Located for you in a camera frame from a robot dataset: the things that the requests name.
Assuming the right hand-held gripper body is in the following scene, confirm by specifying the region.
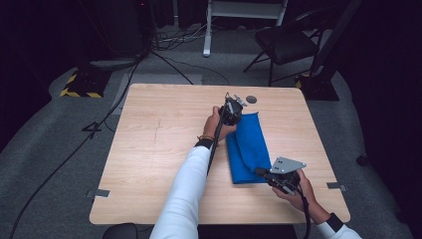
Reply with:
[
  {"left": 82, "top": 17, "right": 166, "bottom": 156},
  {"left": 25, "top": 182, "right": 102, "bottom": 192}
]
[{"left": 265, "top": 155, "right": 308, "bottom": 197}]

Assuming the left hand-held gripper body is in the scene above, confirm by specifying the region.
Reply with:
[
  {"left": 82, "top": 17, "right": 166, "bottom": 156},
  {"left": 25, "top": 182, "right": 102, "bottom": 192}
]
[{"left": 218, "top": 92, "right": 249, "bottom": 126}]

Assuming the blue cloth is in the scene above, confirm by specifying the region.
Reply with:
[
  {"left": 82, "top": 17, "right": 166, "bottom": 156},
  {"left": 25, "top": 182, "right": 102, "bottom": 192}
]
[{"left": 225, "top": 112, "right": 274, "bottom": 185}]

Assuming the person's left hand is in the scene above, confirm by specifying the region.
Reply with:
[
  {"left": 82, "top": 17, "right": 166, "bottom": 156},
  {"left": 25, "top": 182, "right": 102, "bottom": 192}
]
[{"left": 202, "top": 105, "right": 238, "bottom": 142}]

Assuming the person's right hand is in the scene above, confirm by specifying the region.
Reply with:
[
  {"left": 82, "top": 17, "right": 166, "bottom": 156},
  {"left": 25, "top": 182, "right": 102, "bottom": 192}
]
[{"left": 272, "top": 168, "right": 319, "bottom": 216}]

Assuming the grey tape strip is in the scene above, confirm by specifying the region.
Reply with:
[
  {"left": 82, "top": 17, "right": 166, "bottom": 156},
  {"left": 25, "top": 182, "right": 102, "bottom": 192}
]
[
  {"left": 325, "top": 181, "right": 349, "bottom": 193},
  {"left": 86, "top": 188, "right": 111, "bottom": 199}
]

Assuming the small dark floor object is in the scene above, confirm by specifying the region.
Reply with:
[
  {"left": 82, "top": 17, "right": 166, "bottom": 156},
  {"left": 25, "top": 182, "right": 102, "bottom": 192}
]
[{"left": 355, "top": 153, "right": 370, "bottom": 167}]

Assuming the black folding chair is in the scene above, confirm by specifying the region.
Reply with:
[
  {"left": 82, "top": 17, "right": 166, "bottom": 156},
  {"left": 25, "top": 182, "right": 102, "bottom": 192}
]
[{"left": 242, "top": 12, "right": 328, "bottom": 88}]

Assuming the black equipment case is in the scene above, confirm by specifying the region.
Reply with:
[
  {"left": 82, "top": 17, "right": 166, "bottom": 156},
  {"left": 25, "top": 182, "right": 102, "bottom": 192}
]
[{"left": 88, "top": 0, "right": 151, "bottom": 66}]

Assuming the black yellow striped stand base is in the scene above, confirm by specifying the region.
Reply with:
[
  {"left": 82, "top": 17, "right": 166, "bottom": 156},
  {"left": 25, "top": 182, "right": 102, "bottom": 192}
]
[{"left": 59, "top": 67, "right": 112, "bottom": 100}]

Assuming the black rounded seat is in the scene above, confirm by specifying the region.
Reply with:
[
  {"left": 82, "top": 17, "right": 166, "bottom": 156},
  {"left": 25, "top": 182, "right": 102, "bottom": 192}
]
[{"left": 102, "top": 222, "right": 139, "bottom": 239}]

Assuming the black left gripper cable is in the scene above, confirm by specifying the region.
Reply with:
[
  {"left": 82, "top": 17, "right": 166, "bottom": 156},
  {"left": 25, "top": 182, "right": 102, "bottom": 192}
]
[{"left": 205, "top": 102, "right": 234, "bottom": 177}]

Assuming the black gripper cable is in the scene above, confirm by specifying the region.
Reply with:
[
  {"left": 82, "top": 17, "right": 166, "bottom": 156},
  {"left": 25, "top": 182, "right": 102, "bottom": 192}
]
[
  {"left": 205, "top": 102, "right": 234, "bottom": 177},
  {"left": 292, "top": 182, "right": 313, "bottom": 239}
]

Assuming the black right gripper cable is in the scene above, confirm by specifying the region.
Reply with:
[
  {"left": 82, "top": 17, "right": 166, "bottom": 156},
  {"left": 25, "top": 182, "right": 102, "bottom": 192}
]
[{"left": 292, "top": 182, "right": 313, "bottom": 239}]

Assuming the thin black floor cable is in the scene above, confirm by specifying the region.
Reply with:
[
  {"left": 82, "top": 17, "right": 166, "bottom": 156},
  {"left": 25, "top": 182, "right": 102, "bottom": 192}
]
[{"left": 149, "top": 49, "right": 231, "bottom": 86}]

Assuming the white metal stand frame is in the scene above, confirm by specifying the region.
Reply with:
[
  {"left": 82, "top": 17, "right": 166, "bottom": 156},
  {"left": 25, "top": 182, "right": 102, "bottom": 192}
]
[{"left": 202, "top": 0, "right": 290, "bottom": 59}]

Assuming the black stand with slanted post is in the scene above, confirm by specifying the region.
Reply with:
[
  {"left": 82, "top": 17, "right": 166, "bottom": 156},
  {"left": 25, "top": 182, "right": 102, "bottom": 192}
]
[{"left": 294, "top": 0, "right": 365, "bottom": 102}]

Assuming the tangle of floor cables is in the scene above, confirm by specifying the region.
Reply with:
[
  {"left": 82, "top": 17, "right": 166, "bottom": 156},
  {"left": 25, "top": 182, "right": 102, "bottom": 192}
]
[{"left": 151, "top": 22, "right": 213, "bottom": 52}]

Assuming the long black floor cable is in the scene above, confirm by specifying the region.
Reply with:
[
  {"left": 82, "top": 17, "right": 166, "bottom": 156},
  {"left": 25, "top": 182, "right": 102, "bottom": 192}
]
[{"left": 8, "top": 58, "right": 142, "bottom": 239}]

